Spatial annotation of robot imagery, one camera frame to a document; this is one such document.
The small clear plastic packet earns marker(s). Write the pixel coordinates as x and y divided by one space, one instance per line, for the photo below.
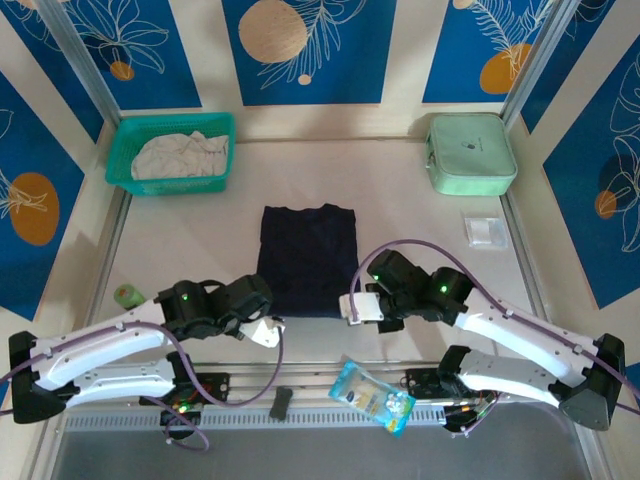
485 232

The teal plastic basket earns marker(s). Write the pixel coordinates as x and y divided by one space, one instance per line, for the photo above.
125 135

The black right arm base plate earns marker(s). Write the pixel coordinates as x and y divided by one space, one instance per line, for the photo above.
420 381

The white crumpled t-shirt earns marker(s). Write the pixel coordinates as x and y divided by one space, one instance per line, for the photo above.
175 157

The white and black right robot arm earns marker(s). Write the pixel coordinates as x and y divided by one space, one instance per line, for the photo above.
525 330

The aluminium frame post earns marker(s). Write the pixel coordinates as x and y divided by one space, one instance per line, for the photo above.
75 55
547 50

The black connector board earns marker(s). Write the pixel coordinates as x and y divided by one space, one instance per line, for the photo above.
180 415
467 415

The small green bottle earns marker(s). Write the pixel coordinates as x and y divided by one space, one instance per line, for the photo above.
127 295

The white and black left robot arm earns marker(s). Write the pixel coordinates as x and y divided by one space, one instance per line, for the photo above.
100 340

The navy blue t-shirt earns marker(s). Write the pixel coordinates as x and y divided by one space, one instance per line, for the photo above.
307 260

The small black block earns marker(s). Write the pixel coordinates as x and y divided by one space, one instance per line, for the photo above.
281 402

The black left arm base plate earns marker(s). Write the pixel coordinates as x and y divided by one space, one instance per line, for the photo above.
217 387

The mint green zip case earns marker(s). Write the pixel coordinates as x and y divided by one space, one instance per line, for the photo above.
470 155

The aluminium side rail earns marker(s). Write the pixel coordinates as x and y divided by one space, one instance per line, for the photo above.
525 260
112 250

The blue and yellow snack packet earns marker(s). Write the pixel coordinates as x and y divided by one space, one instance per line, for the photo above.
372 397

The aluminium cross rail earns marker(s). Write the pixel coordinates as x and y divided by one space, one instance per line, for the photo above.
310 380

